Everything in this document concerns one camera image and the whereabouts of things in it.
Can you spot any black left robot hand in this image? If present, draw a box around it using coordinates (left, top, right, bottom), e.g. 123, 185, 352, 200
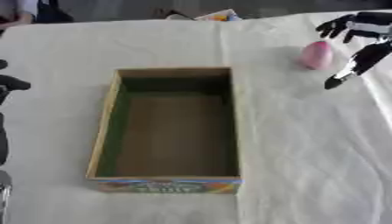
0, 59, 32, 166

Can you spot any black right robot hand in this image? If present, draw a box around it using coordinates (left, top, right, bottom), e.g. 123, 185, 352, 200
313, 11, 392, 90

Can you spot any open cardboard box green inside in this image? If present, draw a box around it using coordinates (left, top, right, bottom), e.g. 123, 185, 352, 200
84, 66, 245, 195

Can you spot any pink egg-shaped toy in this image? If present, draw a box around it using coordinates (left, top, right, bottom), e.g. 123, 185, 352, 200
297, 40, 336, 71

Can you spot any person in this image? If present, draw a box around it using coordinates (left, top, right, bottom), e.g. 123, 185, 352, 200
0, 0, 42, 30

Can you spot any dark bag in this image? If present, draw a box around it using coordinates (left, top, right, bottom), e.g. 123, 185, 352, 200
35, 0, 77, 25

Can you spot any colourful printed package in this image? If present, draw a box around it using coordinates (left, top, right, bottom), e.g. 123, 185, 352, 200
192, 8, 245, 22

